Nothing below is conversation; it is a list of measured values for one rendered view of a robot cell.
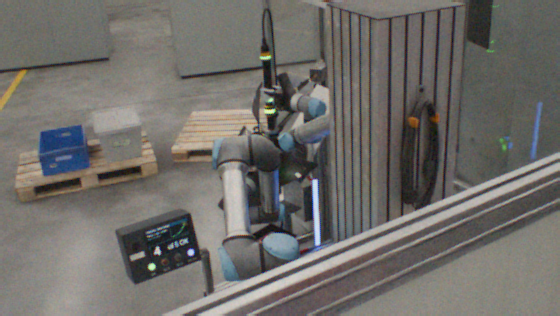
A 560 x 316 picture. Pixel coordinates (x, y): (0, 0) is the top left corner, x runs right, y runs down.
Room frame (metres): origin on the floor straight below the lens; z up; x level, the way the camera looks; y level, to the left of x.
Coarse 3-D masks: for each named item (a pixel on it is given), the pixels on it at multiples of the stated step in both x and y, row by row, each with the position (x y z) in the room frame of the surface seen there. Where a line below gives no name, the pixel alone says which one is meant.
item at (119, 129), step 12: (120, 108) 5.34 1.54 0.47; (132, 108) 5.32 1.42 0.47; (96, 120) 5.06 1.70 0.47; (108, 120) 5.04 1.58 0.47; (120, 120) 5.01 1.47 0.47; (132, 120) 4.99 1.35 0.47; (96, 132) 4.76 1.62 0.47; (108, 132) 4.78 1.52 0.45; (120, 132) 4.81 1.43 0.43; (132, 132) 4.85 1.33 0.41; (108, 144) 4.79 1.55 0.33; (120, 144) 4.82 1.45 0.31; (132, 144) 4.85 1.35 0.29; (108, 156) 4.79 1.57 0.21; (120, 156) 4.83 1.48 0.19; (132, 156) 4.86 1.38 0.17
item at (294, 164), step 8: (288, 160) 2.38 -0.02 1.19; (296, 160) 2.38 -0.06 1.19; (304, 160) 2.37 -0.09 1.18; (280, 168) 2.32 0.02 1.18; (288, 168) 2.31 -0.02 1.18; (296, 168) 2.30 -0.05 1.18; (312, 168) 2.28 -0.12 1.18; (288, 176) 2.26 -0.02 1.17; (296, 176) 2.25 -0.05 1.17; (280, 184) 2.22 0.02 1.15
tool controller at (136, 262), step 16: (144, 224) 1.81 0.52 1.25; (160, 224) 1.79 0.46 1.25; (176, 224) 1.81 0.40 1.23; (192, 224) 1.84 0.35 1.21; (128, 240) 1.73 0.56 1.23; (144, 240) 1.75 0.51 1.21; (160, 240) 1.77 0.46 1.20; (176, 240) 1.79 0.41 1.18; (192, 240) 1.82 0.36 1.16; (128, 256) 1.71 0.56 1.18; (144, 256) 1.73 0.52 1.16; (192, 256) 1.80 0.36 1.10; (128, 272) 1.74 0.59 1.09; (144, 272) 1.71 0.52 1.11; (160, 272) 1.73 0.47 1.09
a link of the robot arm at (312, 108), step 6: (300, 96) 2.29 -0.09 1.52; (306, 96) 2.28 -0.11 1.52; (300, 102) 2.26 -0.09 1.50; (306, 102) 2.24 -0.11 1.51; (312, 102) 2.22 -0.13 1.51; (318, 102) 2.21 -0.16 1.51; (300, 108) 2.26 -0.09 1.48; (306, 108) 2.23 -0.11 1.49; (312, 108) 2.20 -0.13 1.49; (318, 108) 2.20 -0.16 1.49; (324, 108) 2.22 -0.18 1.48; (306, 114) 2.23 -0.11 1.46; (312, 114) 2.20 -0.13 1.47; (318, 114) 2.20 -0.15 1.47; (324, 114) 2.22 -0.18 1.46
